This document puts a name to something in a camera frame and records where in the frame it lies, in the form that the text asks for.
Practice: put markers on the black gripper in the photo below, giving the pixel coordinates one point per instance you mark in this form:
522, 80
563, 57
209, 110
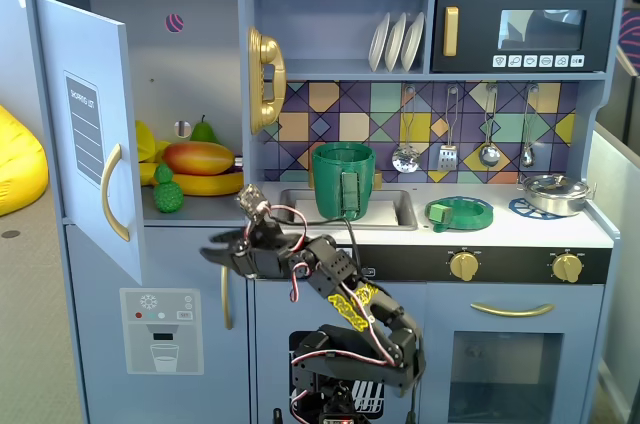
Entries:
248, 254

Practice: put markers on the steel pot with lid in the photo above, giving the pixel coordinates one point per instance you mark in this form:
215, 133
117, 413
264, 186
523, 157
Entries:
555, 199

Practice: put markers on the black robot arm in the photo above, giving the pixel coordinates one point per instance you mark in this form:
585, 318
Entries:
400, 334

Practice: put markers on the blue shopping list cabinet door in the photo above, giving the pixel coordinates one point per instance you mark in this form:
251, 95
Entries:
65, 44

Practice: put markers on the steel toy spoon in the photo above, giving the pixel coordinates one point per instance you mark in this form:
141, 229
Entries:
527, 158

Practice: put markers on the gold stove knob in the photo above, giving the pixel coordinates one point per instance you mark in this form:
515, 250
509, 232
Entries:
463, 266
566, 267

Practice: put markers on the blue ice dispenser fridge door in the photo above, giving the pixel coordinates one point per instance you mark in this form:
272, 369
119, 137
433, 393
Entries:
100, 264

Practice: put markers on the orange red toy mango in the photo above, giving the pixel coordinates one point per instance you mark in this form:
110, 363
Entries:
197, 158

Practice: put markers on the grey toy sink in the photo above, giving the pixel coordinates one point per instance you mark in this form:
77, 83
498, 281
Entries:
406, 209

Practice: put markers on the black toy microwave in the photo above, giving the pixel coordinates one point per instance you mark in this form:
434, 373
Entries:
475, 19

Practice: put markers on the gold toy telephone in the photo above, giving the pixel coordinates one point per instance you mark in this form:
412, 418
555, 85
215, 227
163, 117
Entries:
267, 51

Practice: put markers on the green toy pear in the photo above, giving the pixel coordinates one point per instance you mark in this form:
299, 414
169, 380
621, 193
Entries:
205, 133

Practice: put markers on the green round printed lid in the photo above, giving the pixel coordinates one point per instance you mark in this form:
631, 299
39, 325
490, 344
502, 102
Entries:
470, 216

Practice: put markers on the steel toy ladle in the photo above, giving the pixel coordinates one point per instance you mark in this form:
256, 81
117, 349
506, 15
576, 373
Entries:
489, 155

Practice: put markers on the yellow beanbag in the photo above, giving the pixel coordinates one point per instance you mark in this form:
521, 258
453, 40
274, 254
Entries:
20, 169

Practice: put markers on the green bumpy toy fruit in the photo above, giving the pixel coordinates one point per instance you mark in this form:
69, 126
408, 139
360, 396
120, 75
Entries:
167, 196

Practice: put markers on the white toy plate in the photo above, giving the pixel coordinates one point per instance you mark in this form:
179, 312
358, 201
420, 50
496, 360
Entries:
378, 39
414, 41
396, 41

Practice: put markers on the large green printed mug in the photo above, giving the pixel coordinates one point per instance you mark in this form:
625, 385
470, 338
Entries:
330, 179

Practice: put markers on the yellow toy banana bunch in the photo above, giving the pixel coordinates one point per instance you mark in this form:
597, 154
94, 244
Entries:
210, 185

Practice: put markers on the grey desk divider panel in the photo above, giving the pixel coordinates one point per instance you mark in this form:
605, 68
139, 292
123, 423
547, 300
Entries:
617, 194

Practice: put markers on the small wrist camera board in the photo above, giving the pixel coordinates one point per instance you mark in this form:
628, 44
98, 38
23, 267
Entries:
252, 200

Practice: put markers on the blue round trivet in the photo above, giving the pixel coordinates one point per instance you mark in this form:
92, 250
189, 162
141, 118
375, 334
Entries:
520, 207

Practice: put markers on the blue oven door with window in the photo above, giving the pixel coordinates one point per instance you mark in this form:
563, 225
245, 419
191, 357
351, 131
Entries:
440, 314

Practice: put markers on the steel slotted spatula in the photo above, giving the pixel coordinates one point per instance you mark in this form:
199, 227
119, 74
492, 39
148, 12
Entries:
447, 158

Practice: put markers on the steel slotted skimmer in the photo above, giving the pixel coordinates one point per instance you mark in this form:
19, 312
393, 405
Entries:
405, 160

